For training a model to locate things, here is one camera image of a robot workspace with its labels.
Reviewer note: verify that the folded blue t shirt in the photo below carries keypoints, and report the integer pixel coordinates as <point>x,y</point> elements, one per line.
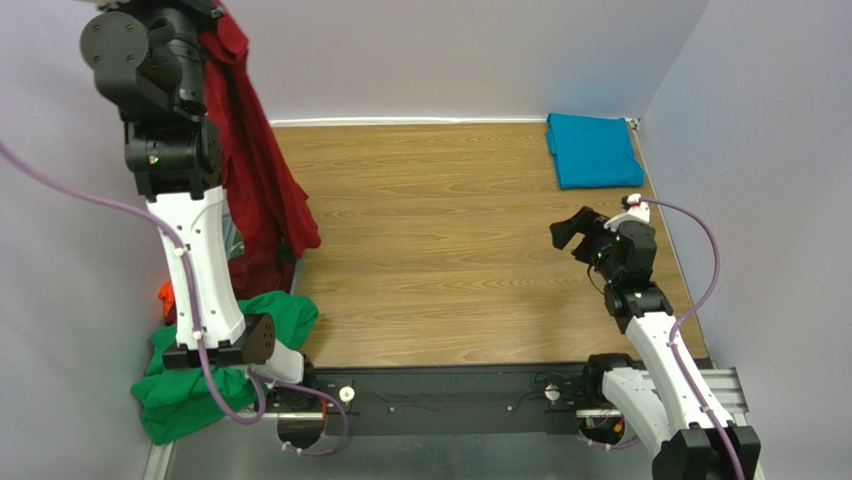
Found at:
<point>592,153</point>

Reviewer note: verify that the dark red t shirt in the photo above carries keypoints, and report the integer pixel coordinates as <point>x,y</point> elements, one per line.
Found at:
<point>266,203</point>

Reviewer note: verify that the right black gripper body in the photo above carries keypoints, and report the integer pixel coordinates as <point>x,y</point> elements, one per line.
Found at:
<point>592,232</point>

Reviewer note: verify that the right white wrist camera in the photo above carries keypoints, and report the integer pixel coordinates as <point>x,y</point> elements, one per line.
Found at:
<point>634,208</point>

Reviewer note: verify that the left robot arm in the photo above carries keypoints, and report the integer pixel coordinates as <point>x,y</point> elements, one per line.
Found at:
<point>147,59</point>

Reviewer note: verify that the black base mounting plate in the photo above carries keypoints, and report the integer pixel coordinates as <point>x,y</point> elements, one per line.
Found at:
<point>554,398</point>

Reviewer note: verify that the green t shirt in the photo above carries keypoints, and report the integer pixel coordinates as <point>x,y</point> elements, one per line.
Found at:
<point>177,403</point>

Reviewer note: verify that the orange t shirt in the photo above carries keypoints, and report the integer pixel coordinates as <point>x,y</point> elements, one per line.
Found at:
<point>168,302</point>

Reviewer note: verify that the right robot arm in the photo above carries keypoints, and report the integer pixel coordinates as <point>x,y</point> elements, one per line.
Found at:
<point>668,404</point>

